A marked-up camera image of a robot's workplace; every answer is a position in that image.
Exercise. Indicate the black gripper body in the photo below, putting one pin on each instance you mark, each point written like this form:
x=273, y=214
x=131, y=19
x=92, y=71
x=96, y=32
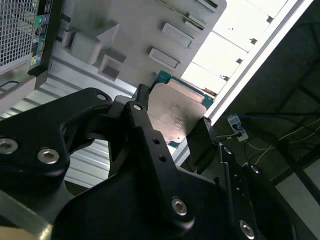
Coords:
x=112, y=212

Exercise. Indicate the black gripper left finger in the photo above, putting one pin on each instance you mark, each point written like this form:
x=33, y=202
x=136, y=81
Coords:
x=30, y=130

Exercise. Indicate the silver CPU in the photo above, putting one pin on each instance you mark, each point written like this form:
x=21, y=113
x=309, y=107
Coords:
x=172, y=112

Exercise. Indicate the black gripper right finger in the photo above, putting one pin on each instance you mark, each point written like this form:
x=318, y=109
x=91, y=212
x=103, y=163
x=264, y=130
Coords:
x=240, y=200

